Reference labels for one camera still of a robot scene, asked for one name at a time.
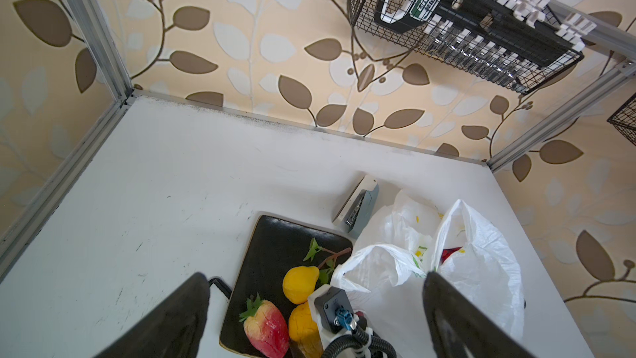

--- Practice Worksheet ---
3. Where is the side wire basket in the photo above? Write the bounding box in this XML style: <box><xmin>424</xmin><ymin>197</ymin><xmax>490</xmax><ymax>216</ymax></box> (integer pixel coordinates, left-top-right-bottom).
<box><xmin>607</xmin><ymin>93</ymin><xmax>636</xmax><ymax>145</ymax></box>

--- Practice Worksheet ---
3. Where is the small grey white box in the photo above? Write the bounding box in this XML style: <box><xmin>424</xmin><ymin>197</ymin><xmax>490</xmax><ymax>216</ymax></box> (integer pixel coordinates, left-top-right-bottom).
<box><xmin>332</xmin><ymin>175</ymin><xmax>379</xmax><ymax>239</ymax></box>

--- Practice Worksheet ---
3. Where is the black socket tool set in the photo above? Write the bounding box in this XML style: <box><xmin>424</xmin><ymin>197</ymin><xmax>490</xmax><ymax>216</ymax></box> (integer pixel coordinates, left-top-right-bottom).
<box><xmin>369</xmin><ymin>0</ymin><xmax>584</xmax><ymax>71</ymax></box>

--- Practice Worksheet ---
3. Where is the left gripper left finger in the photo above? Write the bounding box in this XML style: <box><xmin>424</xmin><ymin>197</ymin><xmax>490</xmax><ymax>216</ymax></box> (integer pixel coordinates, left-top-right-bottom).
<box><xmin>98</xmin><ymin>273</ymin><xmax>210</xmax><ymax>357</ymax></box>

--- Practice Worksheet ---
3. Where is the yellow fake lemon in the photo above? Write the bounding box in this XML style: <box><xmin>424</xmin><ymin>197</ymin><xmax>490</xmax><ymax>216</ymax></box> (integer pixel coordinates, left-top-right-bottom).
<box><xmin>283</xmin><ymin>266</ymin><xmax>320</xmax><ymax>305</ymax></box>

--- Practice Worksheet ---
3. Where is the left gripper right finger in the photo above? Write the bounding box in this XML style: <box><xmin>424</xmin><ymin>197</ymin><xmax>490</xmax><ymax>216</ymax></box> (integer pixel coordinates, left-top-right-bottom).
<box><xmin>422</xmin><ymin>272</ymin><xmax>532</xmax><ymax>358</ymax></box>

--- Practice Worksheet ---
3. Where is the white plastic bag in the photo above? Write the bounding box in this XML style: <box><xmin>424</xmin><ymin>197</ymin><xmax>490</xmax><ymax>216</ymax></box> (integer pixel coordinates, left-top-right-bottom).
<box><xmin>331</xmin><ymin>191</ymin><xmax>524</xmax><ymax>357</ymax></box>

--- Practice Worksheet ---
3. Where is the black square plate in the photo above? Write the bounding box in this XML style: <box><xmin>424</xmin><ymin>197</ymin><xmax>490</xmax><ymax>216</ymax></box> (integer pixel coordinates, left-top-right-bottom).
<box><xmin>220</xmin><ymin>215</ymin><xmax>353</xmax><ymax>357</ymax></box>

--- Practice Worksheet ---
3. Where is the red fake strawberry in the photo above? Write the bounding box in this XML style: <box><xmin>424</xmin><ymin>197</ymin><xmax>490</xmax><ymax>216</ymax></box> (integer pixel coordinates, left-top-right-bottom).
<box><xmin>239</xmin><ymin>294</ymin><xmax>289</xmax><ymax>358</ymax></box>
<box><xmin>440</xmin><ymin>247</ymin><xmax>464</xmax><ymax>265</ymax></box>

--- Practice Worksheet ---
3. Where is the rear wire basket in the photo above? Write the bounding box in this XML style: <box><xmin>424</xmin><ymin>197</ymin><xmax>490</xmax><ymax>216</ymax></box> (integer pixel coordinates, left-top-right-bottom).
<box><xmin>347</xmin><ymin>0</ymin><xmax>584</xmax><ymax>95</ymax></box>

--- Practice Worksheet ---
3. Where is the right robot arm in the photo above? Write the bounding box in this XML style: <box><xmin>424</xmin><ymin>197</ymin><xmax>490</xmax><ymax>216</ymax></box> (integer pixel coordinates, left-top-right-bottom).
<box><xmin>307</xmin><ymin>284</ymin><xmax>398</xmax><ymax>358</ymax></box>

